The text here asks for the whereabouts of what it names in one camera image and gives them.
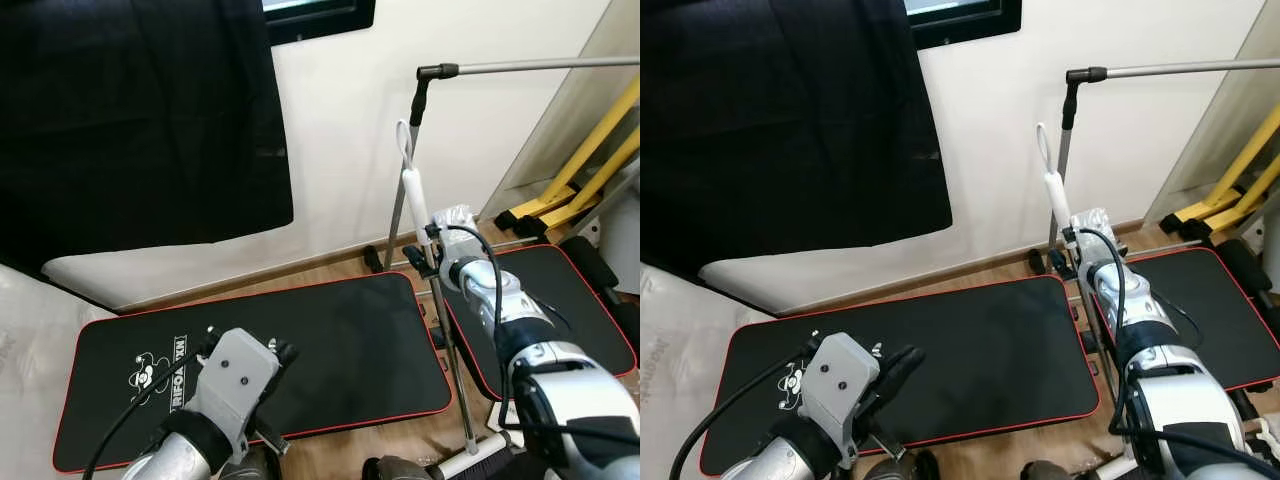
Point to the grey metal bar rack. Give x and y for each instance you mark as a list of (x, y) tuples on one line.
[(540, 66), (1180, 70)]

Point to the black foam bench roller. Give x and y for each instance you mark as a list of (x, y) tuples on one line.
[(1245, 265), (590, 262)]

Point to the black red-trimmed exercise mat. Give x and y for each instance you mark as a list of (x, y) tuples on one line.
[(1000, 340), (340, 340)]

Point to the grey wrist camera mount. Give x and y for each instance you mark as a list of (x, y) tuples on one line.
[(235, 380), (1092, 228), (455, 225), (840, 385)]

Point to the robot right leg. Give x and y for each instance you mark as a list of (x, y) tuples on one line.
[(1045, 471), (395, 469)]

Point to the white cushion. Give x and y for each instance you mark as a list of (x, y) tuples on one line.
[(800, 277), (150, 272)]

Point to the robot leg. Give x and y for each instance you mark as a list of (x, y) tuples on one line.
[(910, 467), (262, 466), (1045, 471), (395, 469)]

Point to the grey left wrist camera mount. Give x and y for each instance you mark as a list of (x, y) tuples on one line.
[(235, 380), (840, 385)]

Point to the pale grey door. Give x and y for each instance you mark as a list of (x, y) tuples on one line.
[(1240, 80), (590, 90)]

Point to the yellow metal frame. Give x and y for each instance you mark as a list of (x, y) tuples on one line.
[(548, 207), (1205, 212)]

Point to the black red-trimmed bench pad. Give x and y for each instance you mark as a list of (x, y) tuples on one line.
[(1215, 285), (590, 290)]

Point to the plastic-wrapped white mattress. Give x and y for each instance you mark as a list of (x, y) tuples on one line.
[(665, 360), (35, 380)]

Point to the robot left leg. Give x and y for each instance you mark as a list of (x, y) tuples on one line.
[(910, 467), (262, 466)]

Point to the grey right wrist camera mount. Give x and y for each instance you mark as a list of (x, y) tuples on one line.
[(455, 225), (1092, 228)]

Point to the black hanging cloth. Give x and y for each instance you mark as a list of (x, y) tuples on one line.
[(780, 120), (130, 120)]

